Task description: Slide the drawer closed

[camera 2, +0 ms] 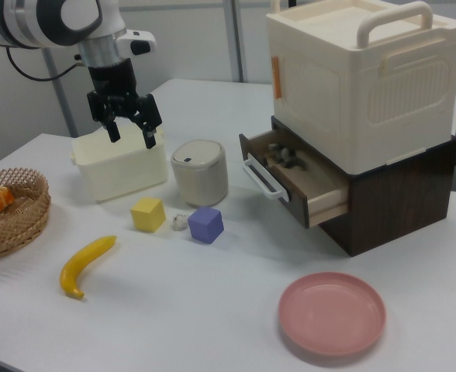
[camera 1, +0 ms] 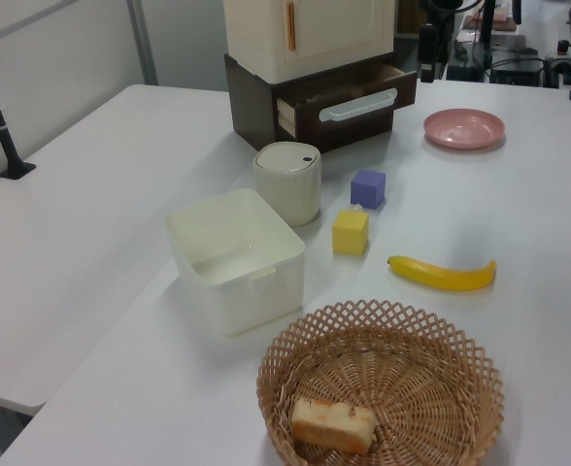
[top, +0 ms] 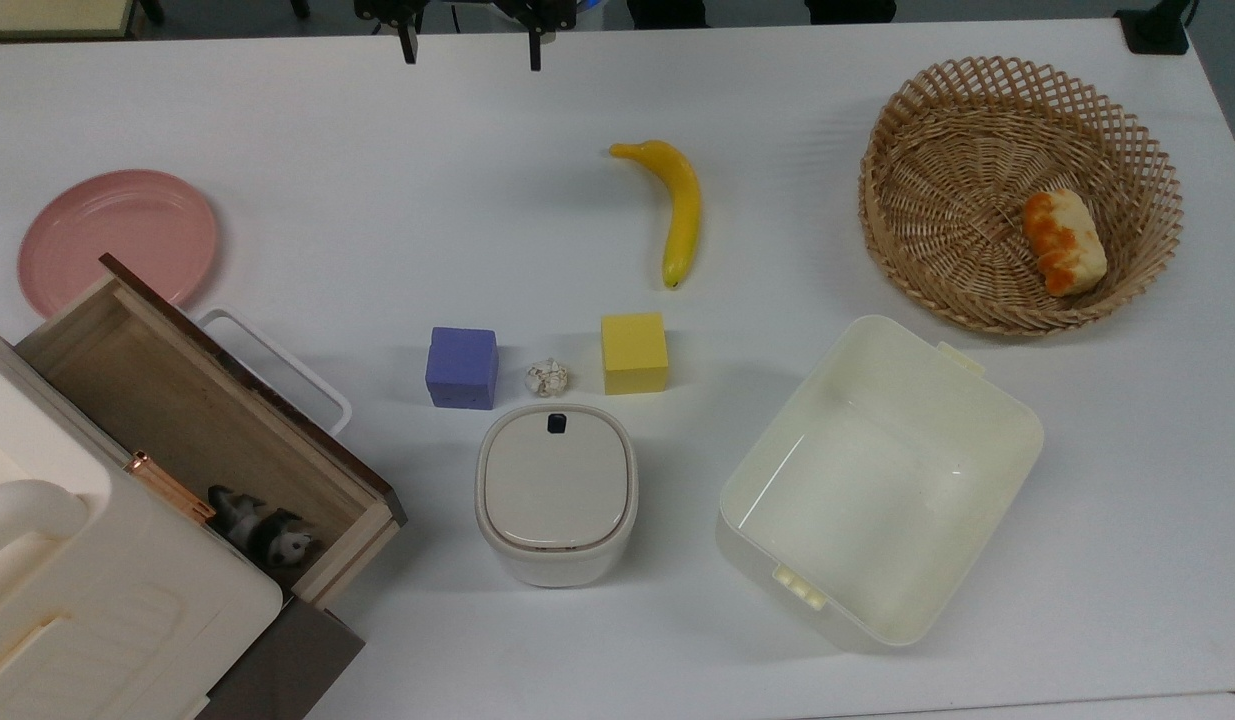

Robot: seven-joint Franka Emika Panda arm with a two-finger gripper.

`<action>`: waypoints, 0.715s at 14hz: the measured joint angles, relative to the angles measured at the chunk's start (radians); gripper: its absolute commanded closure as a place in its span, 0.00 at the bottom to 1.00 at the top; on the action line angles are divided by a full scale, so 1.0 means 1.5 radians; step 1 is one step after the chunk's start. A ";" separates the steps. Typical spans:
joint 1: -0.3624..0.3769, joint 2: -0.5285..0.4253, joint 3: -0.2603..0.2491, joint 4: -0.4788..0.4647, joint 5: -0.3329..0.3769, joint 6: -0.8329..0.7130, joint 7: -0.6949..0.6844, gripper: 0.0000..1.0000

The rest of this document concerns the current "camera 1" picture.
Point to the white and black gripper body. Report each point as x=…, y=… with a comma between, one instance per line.
x=443, y=12

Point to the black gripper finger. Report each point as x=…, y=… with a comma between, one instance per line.
x=427, y=48
x=444, y=53

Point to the dark brown drawer cabinet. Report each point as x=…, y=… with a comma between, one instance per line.
x=251, y=107

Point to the pink plastic plate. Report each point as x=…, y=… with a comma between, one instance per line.
x=462, y=128

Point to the purple foam cube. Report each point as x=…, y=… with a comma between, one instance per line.
x=367, y=190

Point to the small crumpled white object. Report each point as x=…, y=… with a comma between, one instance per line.
x=356, y=208

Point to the yellow foam cube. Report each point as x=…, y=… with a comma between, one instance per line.
x=349, y=234

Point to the beige mini bin with lid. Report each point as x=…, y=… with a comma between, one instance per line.
x=285, y=194

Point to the yellow toy banana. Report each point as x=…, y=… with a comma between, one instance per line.
x=441, y=276

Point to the white open plastic container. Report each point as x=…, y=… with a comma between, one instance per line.
x=266, y=301

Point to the woven wicker basket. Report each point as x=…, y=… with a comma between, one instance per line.
x=412, y=388

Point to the toy bread slice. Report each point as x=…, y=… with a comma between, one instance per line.
x=331, y=427

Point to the grey partition post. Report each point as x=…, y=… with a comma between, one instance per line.
x=142, y=43

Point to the black camera stand pole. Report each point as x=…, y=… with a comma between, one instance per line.
x=4, y=141

